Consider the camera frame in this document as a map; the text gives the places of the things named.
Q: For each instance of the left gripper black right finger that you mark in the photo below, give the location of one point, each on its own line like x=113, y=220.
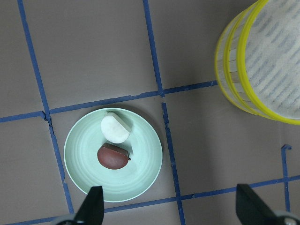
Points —
x=252, y=210

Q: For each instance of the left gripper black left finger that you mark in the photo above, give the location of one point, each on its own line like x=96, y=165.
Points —
x=91, y=211

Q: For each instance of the brown bun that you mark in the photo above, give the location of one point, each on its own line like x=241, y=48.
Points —
x=112, y=157

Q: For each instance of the mint green plate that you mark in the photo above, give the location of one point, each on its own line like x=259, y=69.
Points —
x=80, y=155

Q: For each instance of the white bun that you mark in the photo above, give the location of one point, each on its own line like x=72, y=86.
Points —
x=114, y=128

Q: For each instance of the yellow top steamer layer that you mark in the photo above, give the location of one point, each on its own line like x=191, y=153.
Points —
x=268, y=59

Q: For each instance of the yellow steamer layer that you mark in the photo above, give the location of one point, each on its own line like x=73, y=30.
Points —
x=268, y=59
x=225, y=64

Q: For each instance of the yellow bottom steamer layer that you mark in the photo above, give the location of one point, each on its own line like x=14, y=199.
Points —
x=225, y=64

